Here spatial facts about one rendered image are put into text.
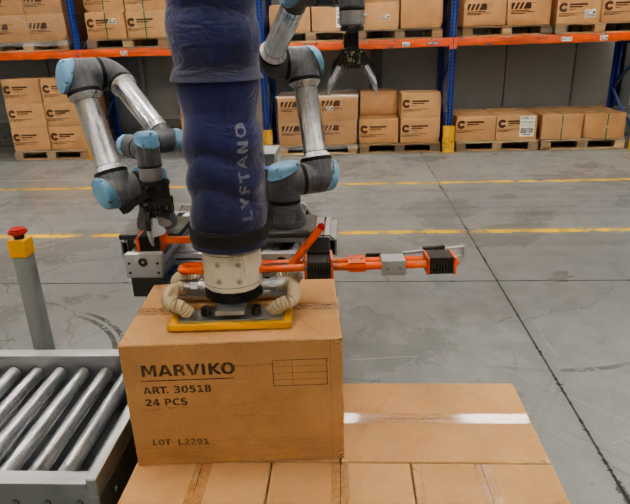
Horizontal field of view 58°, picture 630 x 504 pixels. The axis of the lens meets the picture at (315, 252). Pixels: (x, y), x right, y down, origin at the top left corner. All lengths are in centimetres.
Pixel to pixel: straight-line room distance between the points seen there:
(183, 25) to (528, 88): 919
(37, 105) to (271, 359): 859
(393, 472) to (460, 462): 20
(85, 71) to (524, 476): 189
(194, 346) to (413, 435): 73
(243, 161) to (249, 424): 74
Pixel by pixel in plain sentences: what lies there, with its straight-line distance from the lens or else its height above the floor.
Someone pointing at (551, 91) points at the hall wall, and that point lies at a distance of 1051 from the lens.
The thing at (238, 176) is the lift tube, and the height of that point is 136.
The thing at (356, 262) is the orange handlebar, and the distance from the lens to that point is 162.
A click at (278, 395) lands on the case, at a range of 162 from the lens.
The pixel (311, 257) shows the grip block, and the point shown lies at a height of 109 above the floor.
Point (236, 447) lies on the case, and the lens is 174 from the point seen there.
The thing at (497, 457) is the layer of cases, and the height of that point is 54.
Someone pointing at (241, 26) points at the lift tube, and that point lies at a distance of 146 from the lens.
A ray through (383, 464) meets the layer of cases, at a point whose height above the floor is 54.
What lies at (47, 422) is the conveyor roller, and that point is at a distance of 213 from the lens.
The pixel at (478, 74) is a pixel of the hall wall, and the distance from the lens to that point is 1016.
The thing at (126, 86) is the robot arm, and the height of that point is 155.
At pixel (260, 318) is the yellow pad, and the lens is 159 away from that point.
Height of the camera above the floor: 170
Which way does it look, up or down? 21 degrees down
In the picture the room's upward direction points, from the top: 2 degrees counter-clockwise
